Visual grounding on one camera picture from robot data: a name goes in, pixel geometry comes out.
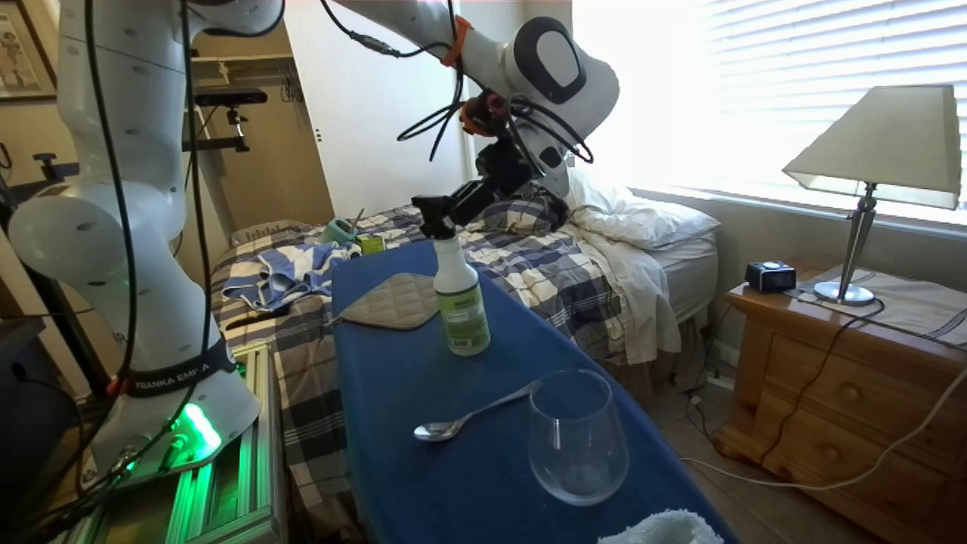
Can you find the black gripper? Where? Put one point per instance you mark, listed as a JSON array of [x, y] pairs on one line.
[[509, 167]]

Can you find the spray bottle with green label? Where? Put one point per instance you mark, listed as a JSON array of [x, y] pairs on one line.
[[462, 311]]

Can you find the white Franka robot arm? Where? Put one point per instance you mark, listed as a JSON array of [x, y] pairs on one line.
[[131, 230]]

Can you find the plaid bed blanket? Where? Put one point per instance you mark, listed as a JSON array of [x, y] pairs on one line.
[[562, 273]]

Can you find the grey quilted pot holder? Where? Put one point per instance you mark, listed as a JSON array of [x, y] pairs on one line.
[[393, 302]]

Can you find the white pillow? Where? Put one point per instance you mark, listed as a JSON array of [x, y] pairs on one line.
[[643, 215]]

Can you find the white bed sheet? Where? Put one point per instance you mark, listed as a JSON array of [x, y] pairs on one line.
[[635, 292]]

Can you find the blue white striped cloth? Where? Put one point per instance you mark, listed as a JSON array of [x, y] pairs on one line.
[[288, 273]]

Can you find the white mattress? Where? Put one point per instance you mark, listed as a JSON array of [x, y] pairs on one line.
[[696, 277]]

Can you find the metal spoon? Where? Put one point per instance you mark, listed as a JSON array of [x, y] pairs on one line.
[[437, 431]]

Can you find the black clamp bar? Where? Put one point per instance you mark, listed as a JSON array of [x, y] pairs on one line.
[[230, 97]]

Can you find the clear stemless wine glass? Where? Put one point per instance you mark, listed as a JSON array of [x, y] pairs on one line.
[[576, 455]]

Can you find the blue ironing board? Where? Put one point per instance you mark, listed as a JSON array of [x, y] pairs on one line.
[[404, 483]]

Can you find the small black alarm clock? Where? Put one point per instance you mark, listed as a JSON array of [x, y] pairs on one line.
[[771, 277]]

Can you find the white window blinds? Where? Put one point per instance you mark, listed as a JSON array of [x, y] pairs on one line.
[[806, 91]]

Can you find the white crumpled cloth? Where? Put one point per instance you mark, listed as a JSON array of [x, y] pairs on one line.
[[666, 528]]

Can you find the table lamp with cream shade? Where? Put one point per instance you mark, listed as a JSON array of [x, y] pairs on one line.
[[887, 141]]

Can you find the wooden nightstand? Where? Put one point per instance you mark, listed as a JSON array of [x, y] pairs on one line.
[[857, 402]]

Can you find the light cloth on nightstand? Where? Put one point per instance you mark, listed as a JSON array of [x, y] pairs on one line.
[[908, 302]]

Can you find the black framed picture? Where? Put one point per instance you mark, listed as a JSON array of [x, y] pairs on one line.
[[18, 48]]

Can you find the orange black wrist camera mount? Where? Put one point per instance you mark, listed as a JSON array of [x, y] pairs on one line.
[[485, 111]]

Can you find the aluminium profile base frame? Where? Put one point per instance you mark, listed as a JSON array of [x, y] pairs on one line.
[[227, 493]]

